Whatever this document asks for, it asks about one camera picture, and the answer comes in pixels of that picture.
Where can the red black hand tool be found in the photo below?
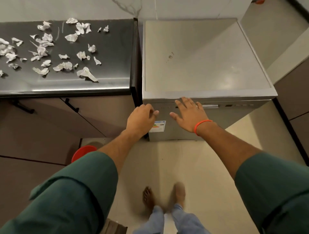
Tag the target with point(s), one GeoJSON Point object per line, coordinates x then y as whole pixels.
{"type": "Point", "coordinates": [260, 2]}

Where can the green shirt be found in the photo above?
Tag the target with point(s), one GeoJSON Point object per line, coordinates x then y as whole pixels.
{"type": "Point", "coordinates": [72, 192]}

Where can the person's left forearm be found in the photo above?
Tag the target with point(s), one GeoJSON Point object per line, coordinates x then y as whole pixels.
{"type": "Point", "coordinates": [120, 147]}

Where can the red plastic bucket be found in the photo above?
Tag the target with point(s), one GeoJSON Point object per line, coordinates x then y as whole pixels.
{"type": "Point", "coordinates": [82, 152]}

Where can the person's right hand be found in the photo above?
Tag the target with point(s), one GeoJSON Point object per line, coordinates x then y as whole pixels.
{"type": "Point", "coordinates": [193, 115]}

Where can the silver dishwasher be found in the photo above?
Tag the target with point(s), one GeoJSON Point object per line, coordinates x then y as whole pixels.
{"type": "Point", "coordinates": [205, 60]}

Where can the person's left hand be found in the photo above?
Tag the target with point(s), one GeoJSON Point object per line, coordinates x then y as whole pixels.
{"type": "Point", "coordinates": [140, 120]}

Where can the person's right forearm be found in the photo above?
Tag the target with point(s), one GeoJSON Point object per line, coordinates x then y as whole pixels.
{"type": "Point", "coordinates": [229, 147]}

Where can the white paper scraps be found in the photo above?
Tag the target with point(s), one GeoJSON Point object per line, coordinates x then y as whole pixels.
{"type": "Point", "coordinates": [87, 74]}

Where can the striped brown floor mat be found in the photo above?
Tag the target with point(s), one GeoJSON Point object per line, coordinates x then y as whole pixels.
{"type": "Point", "coordinates": [116, 227]}

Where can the orange thread wristband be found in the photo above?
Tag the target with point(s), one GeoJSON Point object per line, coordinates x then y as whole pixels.
{"type": "Point", "coordinates": [199, 124]}

